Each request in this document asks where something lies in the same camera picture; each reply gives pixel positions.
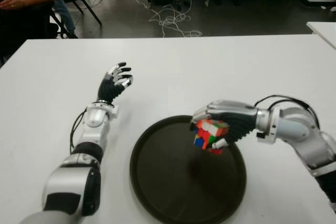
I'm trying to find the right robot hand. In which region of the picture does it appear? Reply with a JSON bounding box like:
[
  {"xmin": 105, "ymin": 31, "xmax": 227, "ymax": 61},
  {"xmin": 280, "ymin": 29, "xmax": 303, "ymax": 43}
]
[{"xmin": 189, "ymin": 100, "xmax": 259, "ymax": 154}]

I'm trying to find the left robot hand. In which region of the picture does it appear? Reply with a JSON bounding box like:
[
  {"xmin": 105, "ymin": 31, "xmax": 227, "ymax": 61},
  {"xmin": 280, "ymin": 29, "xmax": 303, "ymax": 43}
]
[{"xmin": 97, "ymin": 62, "xmax": 133, "ymax": 104}]

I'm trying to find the multicoloured Rubik's cube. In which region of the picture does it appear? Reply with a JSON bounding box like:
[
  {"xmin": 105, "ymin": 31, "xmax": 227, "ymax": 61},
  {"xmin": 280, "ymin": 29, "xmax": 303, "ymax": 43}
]
[{"xmin": 193, "ymin": 119, "xmax": 229, "ymax": 155}]

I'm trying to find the dark brown round plate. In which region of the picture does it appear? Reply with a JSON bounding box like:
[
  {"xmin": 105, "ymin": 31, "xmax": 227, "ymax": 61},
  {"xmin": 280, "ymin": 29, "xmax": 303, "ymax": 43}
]
[{"xmin": 129, "ymin": 115, "xmax": 247, "ymax": 224}]

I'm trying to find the standing person in blue jeans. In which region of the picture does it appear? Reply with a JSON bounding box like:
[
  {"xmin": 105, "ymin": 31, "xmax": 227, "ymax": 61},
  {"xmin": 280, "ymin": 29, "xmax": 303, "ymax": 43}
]
[{"xmin": 48, "ymin": 0, "xmax": 79, "ymax": 39}]

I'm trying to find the seated person in black shirt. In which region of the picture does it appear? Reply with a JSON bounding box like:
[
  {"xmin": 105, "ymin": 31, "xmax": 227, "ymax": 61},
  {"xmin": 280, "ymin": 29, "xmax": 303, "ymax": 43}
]
[{"xmin": 0, "ymin": 0, "xmax": 59, "ymax": 62}]

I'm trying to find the white side table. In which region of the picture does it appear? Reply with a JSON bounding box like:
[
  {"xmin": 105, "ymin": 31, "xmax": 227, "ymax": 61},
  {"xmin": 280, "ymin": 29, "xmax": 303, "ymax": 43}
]
[{"xmin": 306, "ymin": 21, "xmax": 336, "ymax": 51}]

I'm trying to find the tangled white floor cable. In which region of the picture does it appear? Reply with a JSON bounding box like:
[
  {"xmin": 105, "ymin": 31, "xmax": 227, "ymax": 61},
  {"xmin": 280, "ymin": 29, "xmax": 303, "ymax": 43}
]
[{"xmin": 134, "ymin": 0, "xmax": 203, "ymax": 38}]

